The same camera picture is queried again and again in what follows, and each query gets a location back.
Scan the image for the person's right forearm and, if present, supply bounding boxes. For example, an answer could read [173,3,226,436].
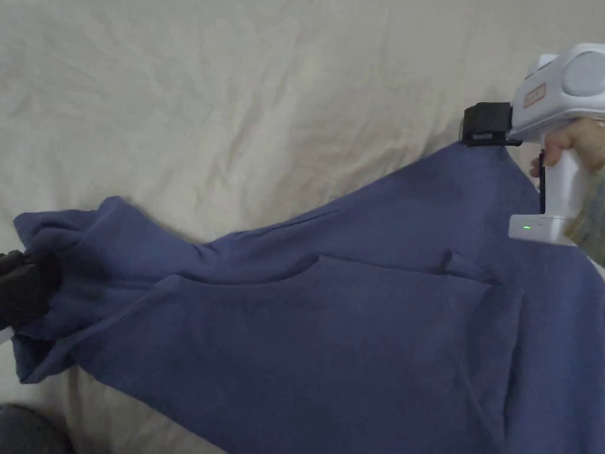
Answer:
[564,162,605,270]

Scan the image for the bed with beige sheet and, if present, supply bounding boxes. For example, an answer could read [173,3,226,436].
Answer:
[0,0,605,454]

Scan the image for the person's right hand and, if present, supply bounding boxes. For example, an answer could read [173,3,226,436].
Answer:
[529,115,605,180]

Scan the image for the person's legs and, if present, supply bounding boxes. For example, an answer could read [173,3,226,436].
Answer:
[0,403,73,454]

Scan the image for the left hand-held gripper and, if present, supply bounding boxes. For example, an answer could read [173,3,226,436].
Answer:
[0,250,64,343]

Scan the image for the dark blue shirt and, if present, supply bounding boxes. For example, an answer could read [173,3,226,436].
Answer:
[11,141,605,454]

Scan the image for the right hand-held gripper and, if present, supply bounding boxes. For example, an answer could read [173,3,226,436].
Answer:
[462,43,605,248]

